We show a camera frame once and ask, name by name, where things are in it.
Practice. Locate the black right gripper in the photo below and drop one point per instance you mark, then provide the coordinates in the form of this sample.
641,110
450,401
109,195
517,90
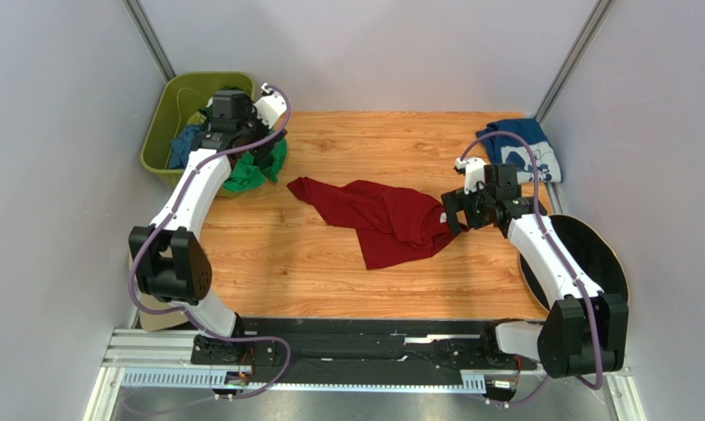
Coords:
465,207

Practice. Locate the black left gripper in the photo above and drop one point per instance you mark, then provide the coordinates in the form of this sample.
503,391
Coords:
260,152

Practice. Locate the dark red t-shirt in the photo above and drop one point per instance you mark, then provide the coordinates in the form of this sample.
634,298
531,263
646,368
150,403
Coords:
393,225

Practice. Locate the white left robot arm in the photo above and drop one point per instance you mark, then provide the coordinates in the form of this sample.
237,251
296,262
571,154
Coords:
170,272

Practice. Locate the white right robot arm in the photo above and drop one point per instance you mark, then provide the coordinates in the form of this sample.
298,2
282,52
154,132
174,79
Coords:
585,331

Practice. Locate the green t-shirt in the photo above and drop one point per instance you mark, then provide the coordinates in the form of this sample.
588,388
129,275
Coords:
246,176

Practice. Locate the folded blue printed t-shirt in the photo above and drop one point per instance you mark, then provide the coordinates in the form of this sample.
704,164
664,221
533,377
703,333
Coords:
505,149

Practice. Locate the dark blue garment in basket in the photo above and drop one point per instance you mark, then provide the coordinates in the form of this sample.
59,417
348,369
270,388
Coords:
181,147

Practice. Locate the black wide-brim hat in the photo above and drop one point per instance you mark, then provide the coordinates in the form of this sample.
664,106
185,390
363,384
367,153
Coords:
592,253

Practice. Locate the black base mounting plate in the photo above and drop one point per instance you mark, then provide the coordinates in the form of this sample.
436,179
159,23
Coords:
366,352

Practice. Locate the beige bucket hat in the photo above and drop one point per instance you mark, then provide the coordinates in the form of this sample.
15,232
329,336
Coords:
156,323

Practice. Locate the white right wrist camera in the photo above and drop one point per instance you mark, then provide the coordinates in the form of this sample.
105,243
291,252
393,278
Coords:
473,170

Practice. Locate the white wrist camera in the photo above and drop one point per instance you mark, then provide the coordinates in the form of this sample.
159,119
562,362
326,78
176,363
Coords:
271,105
473,170

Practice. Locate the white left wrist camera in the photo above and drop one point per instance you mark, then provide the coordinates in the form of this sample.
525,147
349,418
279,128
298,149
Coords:
271,105

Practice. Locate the left aluminium corner post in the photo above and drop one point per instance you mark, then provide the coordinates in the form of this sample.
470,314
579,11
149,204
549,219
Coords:
150,37

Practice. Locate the aluminium corner post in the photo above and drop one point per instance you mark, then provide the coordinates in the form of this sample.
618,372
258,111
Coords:
150,37
582,42

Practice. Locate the aluminium frame rail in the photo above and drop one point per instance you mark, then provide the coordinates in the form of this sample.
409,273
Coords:
149,375

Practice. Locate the right aluminium corner post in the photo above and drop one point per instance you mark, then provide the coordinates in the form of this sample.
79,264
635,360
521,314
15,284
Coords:
582,42

